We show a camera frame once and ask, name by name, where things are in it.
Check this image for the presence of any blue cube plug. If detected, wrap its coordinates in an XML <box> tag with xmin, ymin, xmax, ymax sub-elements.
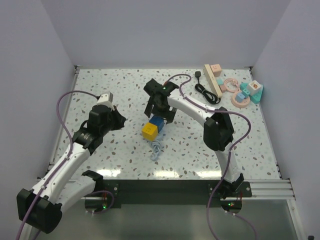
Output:
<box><xmin>149</xmin><ymin>115</ymin><xmax>165</xmax><ymax>133</ymax></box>

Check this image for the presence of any yellow cube socket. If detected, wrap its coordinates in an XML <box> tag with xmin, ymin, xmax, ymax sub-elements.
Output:
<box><xmin>141</xmin><ymin>122</ymin><xmax>158</xmax><ymax>141</ymax></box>

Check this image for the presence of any light blue cord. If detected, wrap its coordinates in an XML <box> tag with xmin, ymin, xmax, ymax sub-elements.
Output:
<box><xmin>149</xmin><ymin>138</ymin><xmax>163</xmax><ymax>161</ymax></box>

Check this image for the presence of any black power cord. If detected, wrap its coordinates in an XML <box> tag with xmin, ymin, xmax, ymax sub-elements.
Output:
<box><xmin>194</xmin><ymin>70</ymin><xmax>221</xmax><ymax>104</ymax></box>

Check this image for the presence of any pink cube plug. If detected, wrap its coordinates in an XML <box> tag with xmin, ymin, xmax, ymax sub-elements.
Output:
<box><xmin>210</xmin><ymin>64</ymin><xmax>222</xmax><ymax>77</ymax></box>

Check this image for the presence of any pink small plug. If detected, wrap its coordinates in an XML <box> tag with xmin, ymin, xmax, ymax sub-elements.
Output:
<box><xmin>219</xmin><ymin>85</ymin><xmax>227</xmax><ymax>93</ymax></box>

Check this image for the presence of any teal small plug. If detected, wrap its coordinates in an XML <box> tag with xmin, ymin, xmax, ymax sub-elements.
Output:
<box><xmin>216</xmin><ymin>78</ymin><xmax>224</xmax><ymax>86</ymax></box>

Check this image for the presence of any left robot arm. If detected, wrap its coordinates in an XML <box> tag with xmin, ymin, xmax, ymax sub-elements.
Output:
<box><xmin>16</xmin><ymin>104</ymin><xmax>126</xmax><ymax>234</ymax></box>

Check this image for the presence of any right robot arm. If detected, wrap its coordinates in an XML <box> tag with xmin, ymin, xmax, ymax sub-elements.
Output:
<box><xmin>143</xmin><ymin>79</ymin><xmax>244</xmax><ymax>199</ymax></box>

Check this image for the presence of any blue small plug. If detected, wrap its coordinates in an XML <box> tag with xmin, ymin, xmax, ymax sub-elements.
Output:
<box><xmin>235</xmin><ymin>92</ymin><xmax>246</xmax><ymax>103</ymax></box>

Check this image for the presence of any pink round socket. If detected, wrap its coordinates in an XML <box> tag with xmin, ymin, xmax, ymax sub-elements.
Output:
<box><xmin>230</xmin><ymin>91</ymin><xmax>251</xmax><ymax>109</ymax></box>

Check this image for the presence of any teal plug on triangle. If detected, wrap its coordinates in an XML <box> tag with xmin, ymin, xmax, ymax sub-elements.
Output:
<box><xmin>241</xmin><ymin>88</ymin><xmax>250</xmax><ymax>98</ymax></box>

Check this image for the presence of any white cube plug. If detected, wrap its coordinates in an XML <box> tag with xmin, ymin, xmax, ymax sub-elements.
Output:
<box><xmin>246</xmin><ymin>80</ymin><xmax>262</xmax><ymax>96</ymax></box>

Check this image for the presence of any teal triangular socket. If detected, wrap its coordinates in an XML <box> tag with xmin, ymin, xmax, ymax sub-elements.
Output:
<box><xmin>239</xmin><ymin>82</ymin><xmax>264</xmax><ymax>104</ymax></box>

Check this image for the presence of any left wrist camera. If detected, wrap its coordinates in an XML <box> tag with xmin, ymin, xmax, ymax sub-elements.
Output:
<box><xmin>96</xmin><ymin>91</ymin><xmax>114</xmax><ymax>109</ymax></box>

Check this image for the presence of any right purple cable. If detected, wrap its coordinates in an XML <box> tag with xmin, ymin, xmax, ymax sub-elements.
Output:
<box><xmin>163</xmin><ymin>73</ymin><xmax>258</xmax><ymax>240</ymax></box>

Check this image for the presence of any purple cable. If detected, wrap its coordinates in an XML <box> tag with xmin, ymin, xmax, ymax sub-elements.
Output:
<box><xmin>15</xmin><ymin>90</ymin><xmax>116</xmax><ymax>240</ymax></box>
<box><xmin>163</xmin><ymin>73</ymin><xmax>258</xmax><ymax>240</ymax></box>

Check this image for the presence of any pink coiled cord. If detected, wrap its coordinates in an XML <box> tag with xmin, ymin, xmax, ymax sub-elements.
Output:
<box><xmin>223</xmin><ymin>77</ymin><xmax>240</xmax><ymax>93</ymax></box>

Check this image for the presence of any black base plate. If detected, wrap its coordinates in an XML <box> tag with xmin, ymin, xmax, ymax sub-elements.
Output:
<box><xmin>84</xmin><ymin>179</ymin><xmax>253</xmax><ymax>210</ymax></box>

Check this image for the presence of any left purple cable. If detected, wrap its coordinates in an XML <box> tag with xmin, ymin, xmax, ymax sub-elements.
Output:
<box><xmin>15</xmin><ymin>90</ymin><xmax>116</xmax><ymax>240</ymax></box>

